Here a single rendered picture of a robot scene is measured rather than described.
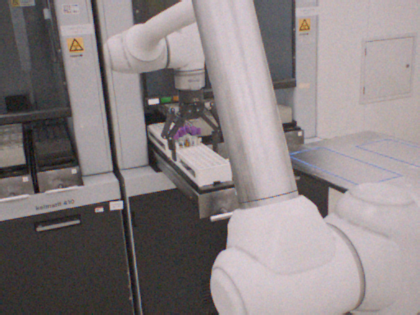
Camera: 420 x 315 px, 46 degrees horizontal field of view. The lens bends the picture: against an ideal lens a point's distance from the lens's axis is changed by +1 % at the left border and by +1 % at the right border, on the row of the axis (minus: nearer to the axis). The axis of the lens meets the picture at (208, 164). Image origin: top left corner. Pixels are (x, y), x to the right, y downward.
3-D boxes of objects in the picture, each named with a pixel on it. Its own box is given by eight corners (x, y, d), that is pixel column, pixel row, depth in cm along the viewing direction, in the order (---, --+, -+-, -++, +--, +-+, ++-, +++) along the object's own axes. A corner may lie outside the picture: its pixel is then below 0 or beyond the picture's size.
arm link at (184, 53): (197, 65, 151) (157, 70, 145) (194, 11, 146) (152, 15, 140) (212, 68, 141) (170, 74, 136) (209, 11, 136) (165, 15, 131)
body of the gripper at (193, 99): (180, 92, 141) (182, 123, 144) (207, 88, 144) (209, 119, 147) (172, 88, 148) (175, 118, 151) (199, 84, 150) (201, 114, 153)
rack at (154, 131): (148, 140, 192) (146, 125, 190) (172, 136, 195) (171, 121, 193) (168, 161, 165) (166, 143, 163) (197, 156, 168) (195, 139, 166)
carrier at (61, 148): (72, 155, 172) (70, 139, 170) (73, 157, 170) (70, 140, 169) (38, 161, 169) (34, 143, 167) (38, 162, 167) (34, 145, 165)
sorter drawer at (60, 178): (34, 144, 224) (29, 125, 221) (65, 139, 228) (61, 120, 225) (40, 198, 158) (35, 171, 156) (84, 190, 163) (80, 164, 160)
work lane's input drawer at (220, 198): (143, 155, 197) (140, 134, 194) (175, 150, 201) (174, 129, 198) (204, 225, 131) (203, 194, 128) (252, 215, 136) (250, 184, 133)
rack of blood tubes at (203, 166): (170, 162, 163) (168, 144, 161) (198, 157, 167) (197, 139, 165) (199, 191, 137) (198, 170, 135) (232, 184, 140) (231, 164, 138)
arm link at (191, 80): (208, 69, 141) (210, 89, 143) (198, 66, 149) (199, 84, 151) (178, 72, 138) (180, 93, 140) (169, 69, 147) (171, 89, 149)
